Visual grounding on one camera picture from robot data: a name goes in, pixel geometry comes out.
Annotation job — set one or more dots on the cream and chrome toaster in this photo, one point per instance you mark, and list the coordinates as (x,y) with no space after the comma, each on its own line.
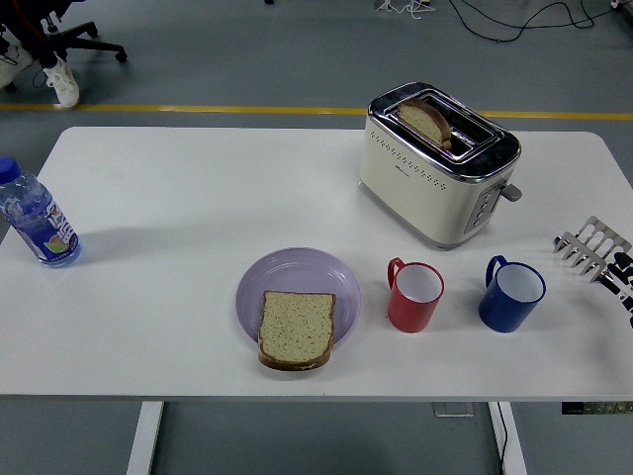
(420,198)

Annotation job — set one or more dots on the rounded bread slice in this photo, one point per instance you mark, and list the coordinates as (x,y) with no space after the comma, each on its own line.
(420,121)

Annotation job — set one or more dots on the white table leg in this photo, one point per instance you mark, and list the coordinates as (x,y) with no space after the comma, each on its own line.
(514,440)
(145,438)

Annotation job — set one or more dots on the black office chair base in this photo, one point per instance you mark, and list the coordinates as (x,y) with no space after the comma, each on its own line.
(94,45)

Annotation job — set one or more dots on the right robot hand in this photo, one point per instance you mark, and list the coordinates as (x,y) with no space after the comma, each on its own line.
(624,277)

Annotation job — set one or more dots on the square bread slice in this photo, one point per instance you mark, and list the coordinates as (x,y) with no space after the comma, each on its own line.
(297,326)

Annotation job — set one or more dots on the black table control panel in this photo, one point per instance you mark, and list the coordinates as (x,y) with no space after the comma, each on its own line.
(593,408)

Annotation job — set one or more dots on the blue enamel cup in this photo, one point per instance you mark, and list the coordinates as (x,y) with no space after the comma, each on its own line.
(504,312)

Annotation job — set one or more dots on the red enamel cup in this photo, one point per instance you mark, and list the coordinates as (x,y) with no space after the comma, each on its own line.
(410,314)

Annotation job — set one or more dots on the purple round plate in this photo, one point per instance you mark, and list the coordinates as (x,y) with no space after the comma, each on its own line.
(297,269)

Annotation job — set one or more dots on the silver metal toast rack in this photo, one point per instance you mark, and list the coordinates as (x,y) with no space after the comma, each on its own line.
(591,240)

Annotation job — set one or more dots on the blue-capped water bottle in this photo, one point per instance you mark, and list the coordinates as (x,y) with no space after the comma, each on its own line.
(44,222)

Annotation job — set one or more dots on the grey bracket under table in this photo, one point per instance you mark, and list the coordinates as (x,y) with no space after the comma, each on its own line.
(452,410)

